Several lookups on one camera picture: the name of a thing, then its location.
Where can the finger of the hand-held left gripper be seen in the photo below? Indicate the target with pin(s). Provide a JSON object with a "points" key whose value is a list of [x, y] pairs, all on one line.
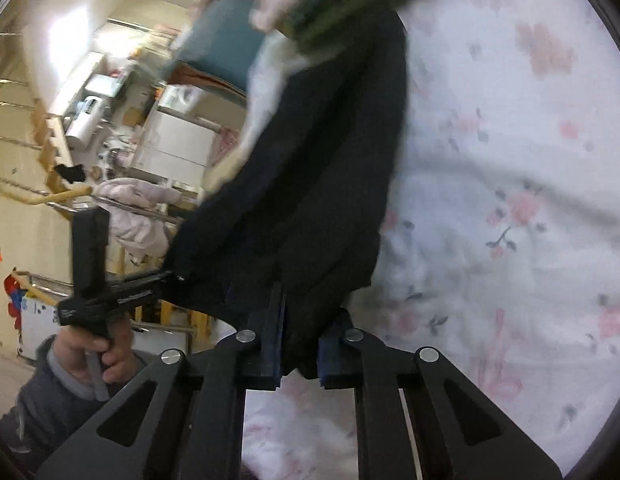
{"points": [[145, 287]]}

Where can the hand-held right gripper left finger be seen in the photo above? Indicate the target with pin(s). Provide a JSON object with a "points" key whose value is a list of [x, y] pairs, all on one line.
{"points": [[274, 345]]}

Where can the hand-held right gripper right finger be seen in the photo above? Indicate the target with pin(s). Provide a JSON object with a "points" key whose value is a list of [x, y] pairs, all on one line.
{"points": [[329, 360]]}

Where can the black pants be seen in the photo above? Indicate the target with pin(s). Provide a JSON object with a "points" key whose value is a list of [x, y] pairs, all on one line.
{"points": [[310, 200]]}

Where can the person's left forearm grey sleeve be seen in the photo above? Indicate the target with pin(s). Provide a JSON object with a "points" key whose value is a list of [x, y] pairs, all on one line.
{"points": [[45, 410]]}

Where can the person's left hand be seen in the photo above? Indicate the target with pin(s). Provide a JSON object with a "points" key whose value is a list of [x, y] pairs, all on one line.
{"points": [[121, 352]]}

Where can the pink cloth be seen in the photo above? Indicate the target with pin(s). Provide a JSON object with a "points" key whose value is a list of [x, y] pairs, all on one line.
{"points": [[135, 210]]}

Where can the red and blue toy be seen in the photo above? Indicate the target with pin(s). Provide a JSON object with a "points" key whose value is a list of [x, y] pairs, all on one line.
{"points": [[14, 300]]}

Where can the white kitchen appliance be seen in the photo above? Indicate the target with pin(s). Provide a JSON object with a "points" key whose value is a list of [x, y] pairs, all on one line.
{"points": [[85, 125]]}

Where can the white cabinet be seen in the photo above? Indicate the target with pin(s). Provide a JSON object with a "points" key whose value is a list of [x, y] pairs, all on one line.
{"points": [[175, 140]]}

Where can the cream white cloth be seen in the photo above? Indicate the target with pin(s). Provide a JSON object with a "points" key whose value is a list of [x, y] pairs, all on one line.
{"points": [[262, 95]]}

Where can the teal cushion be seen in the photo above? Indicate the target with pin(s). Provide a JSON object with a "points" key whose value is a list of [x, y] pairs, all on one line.
{"points": [[225, 40]]}

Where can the white floral bed sheet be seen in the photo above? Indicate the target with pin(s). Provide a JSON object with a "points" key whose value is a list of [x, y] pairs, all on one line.
{"points": [[499, 160]]}

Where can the dark green cloth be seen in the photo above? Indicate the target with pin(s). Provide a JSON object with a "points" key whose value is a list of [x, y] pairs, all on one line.
{"points": [[360, 0]]}

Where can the yellow wooden rail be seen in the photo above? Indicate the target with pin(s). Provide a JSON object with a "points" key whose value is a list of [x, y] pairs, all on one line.
{"points": [[60, 197]]}

